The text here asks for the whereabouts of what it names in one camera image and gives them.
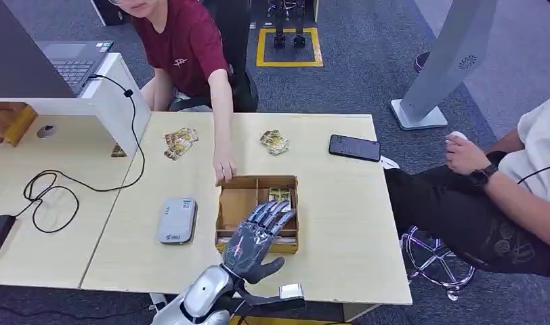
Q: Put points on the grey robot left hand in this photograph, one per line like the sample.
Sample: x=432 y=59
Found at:
x=248 y=249

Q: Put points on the wooden card box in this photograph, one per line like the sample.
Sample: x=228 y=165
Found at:
x=237 y=202

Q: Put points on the yellow card stack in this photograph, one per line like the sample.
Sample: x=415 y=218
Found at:
x=273 y=142
x=180 y=142

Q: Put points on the white handheld remote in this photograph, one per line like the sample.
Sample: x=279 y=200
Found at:
x=459 y=136

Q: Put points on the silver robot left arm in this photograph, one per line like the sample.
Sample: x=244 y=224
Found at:
x=203 y=291

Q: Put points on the yellow printed card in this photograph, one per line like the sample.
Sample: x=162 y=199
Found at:
x=279 y=195

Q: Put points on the grey flat router device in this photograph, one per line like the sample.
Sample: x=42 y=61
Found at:
x=176 y=221

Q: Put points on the white power strip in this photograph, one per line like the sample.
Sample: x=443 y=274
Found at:
x=157 y=301

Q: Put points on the black smartphone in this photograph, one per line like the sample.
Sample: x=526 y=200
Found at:
x=354 y=147

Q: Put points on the white rounded object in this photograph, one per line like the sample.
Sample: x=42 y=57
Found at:
x=388 y=162

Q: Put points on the chrome chair base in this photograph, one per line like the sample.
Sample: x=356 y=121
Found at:
x=432 y=264

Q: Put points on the black office chair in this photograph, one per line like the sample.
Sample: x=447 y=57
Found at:
x=239 y=54

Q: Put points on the white desk partition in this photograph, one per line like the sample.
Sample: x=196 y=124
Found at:
x=113 y=103

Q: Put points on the person in red shirt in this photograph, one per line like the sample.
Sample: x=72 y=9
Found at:
x=185 y=49

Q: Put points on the black robot leg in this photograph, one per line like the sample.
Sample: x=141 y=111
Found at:
x=299 y=27
x=279 y=27

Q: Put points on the round grey puck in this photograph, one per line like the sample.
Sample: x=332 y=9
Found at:
x=46 y=131

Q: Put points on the black wristwatch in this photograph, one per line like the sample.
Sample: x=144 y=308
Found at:
x=482 y=175

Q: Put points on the dark open laptop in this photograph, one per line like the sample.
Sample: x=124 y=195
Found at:
x=73 y=67

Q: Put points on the dark shoe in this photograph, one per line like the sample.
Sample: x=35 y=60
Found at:
x=421 y=62

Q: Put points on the person in white shirt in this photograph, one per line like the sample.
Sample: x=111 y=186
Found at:
x=504 y=206

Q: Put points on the white pillar stand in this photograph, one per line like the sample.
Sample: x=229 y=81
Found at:
x=441 y=63

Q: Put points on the brown wooden crate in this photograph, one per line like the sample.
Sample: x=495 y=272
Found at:
x=10 y=121

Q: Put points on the black cabinet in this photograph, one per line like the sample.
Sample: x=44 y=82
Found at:
x=105 y=11

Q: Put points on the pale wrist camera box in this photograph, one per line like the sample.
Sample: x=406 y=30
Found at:
x=291 y=291

